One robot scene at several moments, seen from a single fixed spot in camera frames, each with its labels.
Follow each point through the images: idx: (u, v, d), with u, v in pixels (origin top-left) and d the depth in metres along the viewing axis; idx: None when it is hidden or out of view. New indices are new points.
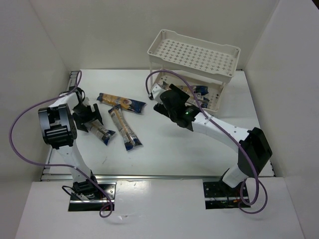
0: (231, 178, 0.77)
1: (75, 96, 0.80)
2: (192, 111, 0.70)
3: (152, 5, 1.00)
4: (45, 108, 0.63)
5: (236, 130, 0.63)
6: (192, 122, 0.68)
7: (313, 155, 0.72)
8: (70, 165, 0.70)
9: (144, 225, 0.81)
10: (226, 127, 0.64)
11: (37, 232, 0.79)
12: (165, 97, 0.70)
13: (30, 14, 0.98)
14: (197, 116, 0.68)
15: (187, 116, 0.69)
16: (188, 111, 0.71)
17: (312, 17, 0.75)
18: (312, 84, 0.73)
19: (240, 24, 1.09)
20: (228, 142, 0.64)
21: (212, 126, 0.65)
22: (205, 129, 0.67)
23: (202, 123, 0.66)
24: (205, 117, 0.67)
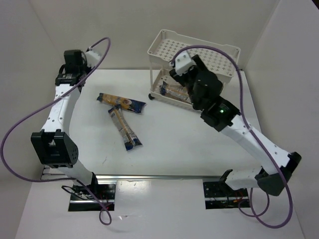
0: (235, 182, 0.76)
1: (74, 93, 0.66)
2: (227, 111, 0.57)
3: (152, 5, 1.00)
4: (39, 134, 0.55)
5: (276, 150, 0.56)
6: (228, 126, 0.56)
7: (313, 155, 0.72)
8: (72, 178, 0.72)
9: (144, 225, 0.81)
10: (265, 144, 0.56)
11: (37, 232, 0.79)
12: (207, 85, 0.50)
13: (30, 14, 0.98)
14: (234, 120, 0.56)
15: (221, 116, 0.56)
16: (223, 110, 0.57)
17: (312, 16, 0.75)
18: (312, 84, 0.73)
19: (240, 24, 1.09)
20: (261, 159, 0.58)
21: (250, 138, 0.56)
22: (239, 137, 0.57)
23: (239, 132, 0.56)
24: (245, 125, 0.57)
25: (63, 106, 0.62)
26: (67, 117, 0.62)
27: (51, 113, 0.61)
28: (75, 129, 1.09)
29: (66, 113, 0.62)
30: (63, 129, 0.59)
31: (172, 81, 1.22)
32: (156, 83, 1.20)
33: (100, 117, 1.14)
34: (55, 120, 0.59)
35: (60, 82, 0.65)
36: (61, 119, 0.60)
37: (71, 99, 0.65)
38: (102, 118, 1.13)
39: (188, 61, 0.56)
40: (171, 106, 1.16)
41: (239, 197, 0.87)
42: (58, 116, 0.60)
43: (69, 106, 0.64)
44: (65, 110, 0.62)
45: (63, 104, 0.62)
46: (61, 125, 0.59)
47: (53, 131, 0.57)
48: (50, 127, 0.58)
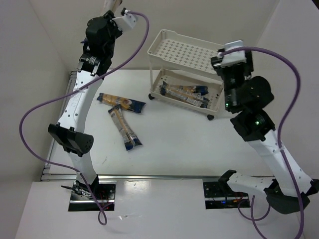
0: (238, 186, 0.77)
1: (92, 87, 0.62)
2: (262, 124, 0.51)
3: (152, 5, 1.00)
4: (54, 132, 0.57)
5: (301, 175, 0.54)
6: (260, 141, 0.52)
7: (313, 155, 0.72)
8: (75, 170, 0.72)
9: (144, 225, 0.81)
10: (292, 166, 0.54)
11: (37, 232, 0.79)
12: (258, 96, 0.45)
13: (30, 14, 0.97)
14: (267, 135, 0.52)
15: (256, 129, 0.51)
16: (258, 122, 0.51)
17: (312, 16, 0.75)
18: (312, 85, 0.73)
19: (240, 24, 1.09)
20: (281, 179, 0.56)
21: (279, 159, 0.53)
22: (267, 154, 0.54)
23: (270, 149, 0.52)
24: (277, 143, 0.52)
25: (79, 100, 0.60)
26: (82, 111, 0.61)
27: (69, 106, 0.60)
28: None
29: (82, 108, 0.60)
30: (77, 126, 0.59)
31: (172, 82, 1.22)
32: (156, 83, 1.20)
33: (100, 117, 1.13)
34: (70, 116, 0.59)
35: (81, 69, 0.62)
36: (76, 116, 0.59)
37: (90, 90, 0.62)
38: (102, 118, 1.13)
39: (240, 59, 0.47)
40: (171, 106, 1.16)
41: (239, 197, 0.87)
42: (74, 112, 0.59)
43: (87, 100, 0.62)
44: (81, 106, 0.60)
45: (80, 97, 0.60)
46: (75, 122, 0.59)
47: (67, 128, 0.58)
48: (65, 123, 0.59)
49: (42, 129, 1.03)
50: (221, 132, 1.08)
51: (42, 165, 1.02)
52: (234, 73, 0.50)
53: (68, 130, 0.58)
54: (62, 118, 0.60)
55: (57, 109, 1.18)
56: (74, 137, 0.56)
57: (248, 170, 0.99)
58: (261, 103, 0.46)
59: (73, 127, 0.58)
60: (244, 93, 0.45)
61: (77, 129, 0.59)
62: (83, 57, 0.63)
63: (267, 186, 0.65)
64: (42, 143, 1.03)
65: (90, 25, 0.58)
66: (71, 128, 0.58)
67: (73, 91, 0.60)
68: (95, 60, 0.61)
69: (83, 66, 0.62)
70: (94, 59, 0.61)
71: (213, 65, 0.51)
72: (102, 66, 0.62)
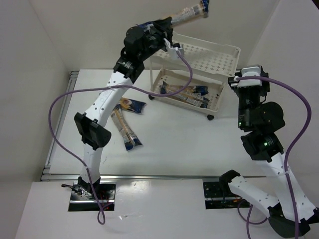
0: (240, 192, 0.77)
1: (122, 89, 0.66)
2: (271, 145, 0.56)
3: (152, 5, 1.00)
4: (79, 120, 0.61)
5: (304, 201, 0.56)
6: (265, 161, 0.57)
7: (314, 155, 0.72)
8: (83, 164, 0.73)
9: (144, 225, 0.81)
10: (296, 192, 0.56)
11: (36, 232, 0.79)
12: (269, 121, 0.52)
13: (31, 14, 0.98)
14: (274, 158, 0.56)
15: (263, 149, 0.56)
16: (266, 143, 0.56)
17: (312, 16, 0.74)
18: (312, 85, 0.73)
19: (240, 24, 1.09)
20: (284, 202, 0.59)
21: (283, 181, 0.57)
22: (273, 175, 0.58)
23: (275, 172, 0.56)
24: (283, 168, 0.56)
25: (109, 97, 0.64)
26: (109, 108, 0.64)
27: (97, 100, 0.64)
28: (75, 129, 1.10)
29: (109, 104, 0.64)
30: (99, 120, 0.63)
31: (172, 82, 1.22)
32: (156, 84, 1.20)
33: None
34: (96, 109, 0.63)
35: (116, 70, 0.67)
36: (102, 110, 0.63)
37: (120, 90, 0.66)
38: None
39: (256, 83, 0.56)
40: (171, 106, 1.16)
41: (240, 197, 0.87)
42: (101, 106, 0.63)
43: (115, 99, 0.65)
44: (108, 102, 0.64)
45: (110, 94, 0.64)
46: (99, 115, 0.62)
47: (91, 119, 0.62)
48: (89, 113, 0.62)
49: (42, 129, 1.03)
50: (221, 132, 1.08)
51: (42, 165, 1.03)
52: (249, 95, 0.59)
53: (91, 121, 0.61)
54: (89, 109, 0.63)
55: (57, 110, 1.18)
56: (95, 129, 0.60)
57: (248, 170, 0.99)
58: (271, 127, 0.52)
59: (97, 119, 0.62)
60: (257, 116, 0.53)
61: (99, 122, 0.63)
62: (119, 60, 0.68)
63: (272, 206, 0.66)
64: (42, 143, 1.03)
65: (130, 34, 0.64)
66: (94, 120, 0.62)
67: (106, 87, 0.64)
68: (131, 66, 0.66)
69: (118, 68, 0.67)
70: (129, 64, 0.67)
71: (232, 86, 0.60)
72: (135, 71, 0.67)
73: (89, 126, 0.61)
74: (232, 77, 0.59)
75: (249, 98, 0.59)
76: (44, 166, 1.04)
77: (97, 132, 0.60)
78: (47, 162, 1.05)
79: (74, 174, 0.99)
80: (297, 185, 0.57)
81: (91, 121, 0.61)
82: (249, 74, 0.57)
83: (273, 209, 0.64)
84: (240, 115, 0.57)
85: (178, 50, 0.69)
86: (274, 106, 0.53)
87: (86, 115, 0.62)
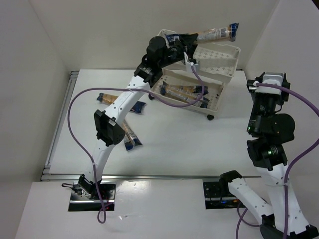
0: (240, 197, 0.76)
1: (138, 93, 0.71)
2: (274, 154, 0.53)
3: (152, 5, 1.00)
4: (98, 116, 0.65)
5: (297, 215, 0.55)
6: (266, 170, 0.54)
7: (314, 155, 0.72)
8: (91, 160, 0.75)
9: (144, 224, 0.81)
10: (292, 205, 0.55)
11: (36, 232, 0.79)
12: (278, 132, 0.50)
13: (31, 15, 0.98)
14: (275, 167, 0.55)
15: (266, 157, 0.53)
16: (270, 151, 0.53)
17: (312, 16, 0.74)
18: (313, 84, 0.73)
19: (240, 24, 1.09)
20: (278, 213, 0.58)
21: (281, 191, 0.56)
22: (271, 184, 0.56)
23: (274, 180, 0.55)
24: (283, 179, 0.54)
25: (128, 97, 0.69)
26: (126, 108, 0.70)
27: (116, 100, 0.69)
28: (75, 129, 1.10)
29: (128, 105, 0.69)
30: (117, 118, 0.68)
31: (172, 82, 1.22)
32: (156, 83, 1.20)
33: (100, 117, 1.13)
34: (115, 108, 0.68)
35: (137, 74, 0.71)
36: (120, 110, 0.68)
37: (138, 93, 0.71)
38: None
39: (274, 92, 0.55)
40: (171, 106, 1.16)
41: None
42: (120, 105, 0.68)
43: (132, 100, 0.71)
44: (127, 102, 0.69)
45: (128, 95, 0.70)
46: (117, 114, 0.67)
47: (109, 117, 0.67)
48: (109, 112, 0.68)
49: (42, 129, 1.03)
50: (221, 132, 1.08)
51: (42, 165, 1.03)
52: (265, 101, 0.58)
53: (110, 118, 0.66)
54: (109, 108, 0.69)
55: (57, 109, 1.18)
56: (113, 125, 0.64)
57: (248, 171, 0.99)
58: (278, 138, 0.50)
59: (115, 118, 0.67)
60: (267, 124, 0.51)
61: (116, 121, 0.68)
62: (140, 65, 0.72)
63: (266, 215, 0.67)
64: (42, 143, 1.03)
65: (154, 43, 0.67)
66: (113, 118, 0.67)
67: (127, 88, 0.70)
68: (151, 72, 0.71)
69: (140, 73, 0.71)
70: (150, 70, 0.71)
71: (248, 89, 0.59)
72: (154, 77, 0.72)
73: (107, 122, 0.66)
74: (251, 80, 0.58)
75: (264, 104, 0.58)
76: (44, 166, 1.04)
77: (114, 129, 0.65)
78: (47, 162, 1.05)
79: (74, 174, 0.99)
80: (294, 198, 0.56)
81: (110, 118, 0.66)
82: (270, 82, 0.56)
83: (267, 218, 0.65)
84: (251, 120, 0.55)
85: (193, 64, 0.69)
86: (287, 120, 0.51)
87: (106, 112, 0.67)
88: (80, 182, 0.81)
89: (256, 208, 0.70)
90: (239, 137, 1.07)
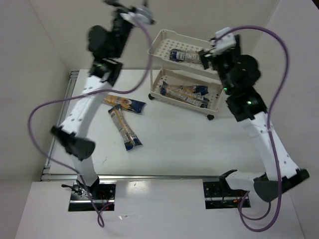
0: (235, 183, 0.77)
1: (100, 95, 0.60)
2: (255, 104, 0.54)
3: (152, 4, 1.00)
4: (55, 133, 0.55)
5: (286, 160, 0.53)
6: (249, 119, 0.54)
7: (314, 155, 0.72)
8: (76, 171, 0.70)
9: (144, 225, 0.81)
10: (278, 151, 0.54)
11: (36, 232, 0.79)
12: (245, 70, 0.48)
13: (31, 14, 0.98)
14: (257, 116, 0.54)
15: (246, 107, 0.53)
16: (250, 102, 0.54)
17: (311, 15, 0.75)
18: (312, 84, 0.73)
19: (240, 24, 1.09)
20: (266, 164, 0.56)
21: (265, 140, 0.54)
22: (255, 135, 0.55)
23: (258, 129, 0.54)
24: (266, 125, 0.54)
25: (86, 106, 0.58)
26: (87, 118, 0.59)
27: (75, 109, 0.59)
28: None
29: (87, 114, 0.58)
30: (78, 132, 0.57)
31: (172, 82, 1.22)
32: (156, 83, 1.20)
33: (100, 116, 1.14)
34: (73, 121, 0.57)
35: (92, 74, 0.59)
36: (80, 122, 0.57)
37: (98, 96, 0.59)
38: (102, 118, 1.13)
39: (232, 43, 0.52)
40: (171, 106, 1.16)
41: (240, 197, 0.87)
42: (79, 116, 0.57)
43: (93, 107, 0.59)
44: (86, 112, 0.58)
45: (86, 103, 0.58)
46: (77, 127, 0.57)
47: (68, 132, 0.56)
48: (67, 126, 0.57)
49: (42, 129, 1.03)
50: (221, 132, 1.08)
51: (42, 165, 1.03)
52: (227, 59, 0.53)
53: (70, 134, 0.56)
54: (66, 121, 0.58)
55: (57, 110, 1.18)
56: (74, 144, 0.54)
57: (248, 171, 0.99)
58: (249, 77, 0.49)
59: (75, 132, 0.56)
60: (235, 71, 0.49)
61: (78, 135, 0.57)
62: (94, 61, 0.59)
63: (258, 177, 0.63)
64: (41, 143, 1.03)
65: (95, 36, 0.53)
66: (72, 133, 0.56)
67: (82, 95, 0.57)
68: (106, 69, 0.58)
69: (94, 72, 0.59)
70: (105, 65, 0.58)
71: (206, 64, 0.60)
72: (113, 73, 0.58)
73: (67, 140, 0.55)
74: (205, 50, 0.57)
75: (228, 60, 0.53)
76: (44, 166, 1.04)
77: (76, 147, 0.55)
78: (47, 162, 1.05)
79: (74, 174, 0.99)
80: (278, 144, 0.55)
81: (69, 135, 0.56)
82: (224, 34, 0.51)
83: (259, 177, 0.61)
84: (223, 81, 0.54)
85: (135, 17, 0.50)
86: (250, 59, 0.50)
87: (64, 127, 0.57)
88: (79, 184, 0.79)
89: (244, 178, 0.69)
90: (239, 137, 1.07)
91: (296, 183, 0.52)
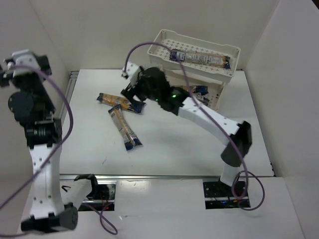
0: (226, 177, 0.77)
1: (56, 162, 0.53)
2: (179, 94, 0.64)
3: (152, 4, 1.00)
4: (30, 226, 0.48)
5: (226, 121, 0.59)
6: (181, 108, 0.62)
7: (314, 154, 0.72)
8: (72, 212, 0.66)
9: (144, 225, 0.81)
10: (216, 117, 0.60)
11: (36, 232, 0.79)
12: (149, 77, 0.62)
13: (31, 14, 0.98)
14: (185, 101, 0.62)
15: (174, 99, 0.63)
16: (174, 94, 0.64)
17: (311, 15, 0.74)
18: (312, 84, 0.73)
19: (240, 24, 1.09)
20: (216, 133, 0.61)
21: (201, 115, 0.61)
22: (192, 116, 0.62)
23: (191, 111, 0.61)
24: (195, 104, 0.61)
25: (46, 179, 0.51)
26: (56, 189, 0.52)
27: (35, 190, 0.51)
28: (75, 129, 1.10)
29: (53, 187, 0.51)
30: (57, 209, 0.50)
31: (172, 82, 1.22)
32: None
33: (100, 116, 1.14)
34: (42, 201, 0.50)
35: (33, 146, 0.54)
36: (51, 197, 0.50)
37: (53, 165, 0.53)
38: (102, 118, 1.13)
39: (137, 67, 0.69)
40: None
41: (239, 197, 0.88)
42: (45, 193, 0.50)
43: (55, 176, 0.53)
44: (50, 186, 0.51)
45: (46, 178, 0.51)
46: (52, 205, 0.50)
47: (46, 216, 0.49)
48: (40, 211, 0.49)
49: None
50: None
51: None
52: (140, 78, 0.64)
53: (47, 218, 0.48)
54: (35, 208, 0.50)
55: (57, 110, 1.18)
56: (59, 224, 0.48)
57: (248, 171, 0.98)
58: (154, 79, 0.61)
59: (53, 212, 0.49)
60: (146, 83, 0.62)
61: (58, 211, 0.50)
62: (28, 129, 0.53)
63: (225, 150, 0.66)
64: None
65: (17, 107, 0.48)
66: (51, 214, 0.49)
67: (36, 175, 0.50)
68: (46, 134, 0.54)
69: (32, 138, 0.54)
70: (44, 130, 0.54)
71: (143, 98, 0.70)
72: (53, 133, 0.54)
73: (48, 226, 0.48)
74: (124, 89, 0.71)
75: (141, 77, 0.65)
76: None
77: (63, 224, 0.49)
78: None
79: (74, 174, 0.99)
80: (213, 111, 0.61)
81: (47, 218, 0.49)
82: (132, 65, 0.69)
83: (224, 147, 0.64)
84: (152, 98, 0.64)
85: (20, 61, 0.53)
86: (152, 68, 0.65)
87: (36, 214, 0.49)
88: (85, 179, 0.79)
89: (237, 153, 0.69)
90: None
91: (243, 136, 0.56)
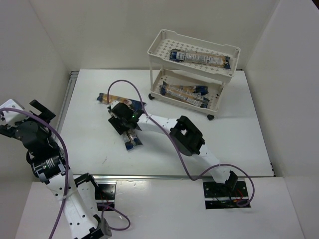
0: (215, 174, 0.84)
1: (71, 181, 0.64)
2: (137, 114, 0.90)
3: (152, 5, 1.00)
4: None
5: (168, 121, 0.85)
6: (138, 122, 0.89)
7: (313, 154, 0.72)
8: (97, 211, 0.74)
9: (143, 225, 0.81)
10: (161, 121, 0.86)
11: (36, 232, 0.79)
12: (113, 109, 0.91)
13: (31, 15, 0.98)
14: (140, 117, 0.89)
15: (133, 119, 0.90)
16: (134, 115, 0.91)
17: (312, 16, 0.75)
18: (312, 84, 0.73)
19: (240, 25, 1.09)
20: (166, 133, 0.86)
21: (152, 124, 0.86)
22: (147, 126, 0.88)
23: (144, 121, 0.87)
24: (146, 116, 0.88)
25: (76, 205, 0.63)
26: (84, 209, 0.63)
27: (70, 218, 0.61)
28: (75, 129, 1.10)
29: (83, 208, 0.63)
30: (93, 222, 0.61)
31: (172, 82, 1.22)
32: (156, 83, 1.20)
33: (100, 116, 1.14)
34: (80, 223, 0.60)
35: (49, 178, 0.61)
36: (85, 216, 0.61)
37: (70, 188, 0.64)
38: (102, 118, 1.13)
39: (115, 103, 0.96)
40: (171, 106, 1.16)
41: (240, 197, 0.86)
42: (80, 216, 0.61)
43: (78, 197, 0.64)
44: (80, 207, 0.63)
45: (74, 202, 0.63)
46: (88, 220, 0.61)
47: (87, 232, 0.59)
48: (82, 230, 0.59)
49: None
50: (221, 132, 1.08)
51: None
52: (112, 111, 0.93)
53: (89, 232, 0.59)
54: (75, 231, 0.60)
55: (57, 110, 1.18)
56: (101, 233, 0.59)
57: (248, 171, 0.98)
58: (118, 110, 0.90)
59: (93, 226, 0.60)
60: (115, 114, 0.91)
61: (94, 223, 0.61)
62: (37, 168, 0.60)
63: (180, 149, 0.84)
64: None
65: (25, 135, 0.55)
66: (91, 228, 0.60)
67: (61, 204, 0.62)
68: (54, 162, 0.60)
69: (47, 175, 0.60)
70: (51, 160, 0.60)
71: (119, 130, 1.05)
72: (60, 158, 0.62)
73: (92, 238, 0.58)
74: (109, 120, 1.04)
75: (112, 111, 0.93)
76: None
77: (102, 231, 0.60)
78: None
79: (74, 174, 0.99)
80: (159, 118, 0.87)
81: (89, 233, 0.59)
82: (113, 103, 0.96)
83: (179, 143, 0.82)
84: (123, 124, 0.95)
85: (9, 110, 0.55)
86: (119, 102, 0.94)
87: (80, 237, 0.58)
88: (85, 178, 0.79)
89: (202, 154, 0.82)
90: (239, 136, 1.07)
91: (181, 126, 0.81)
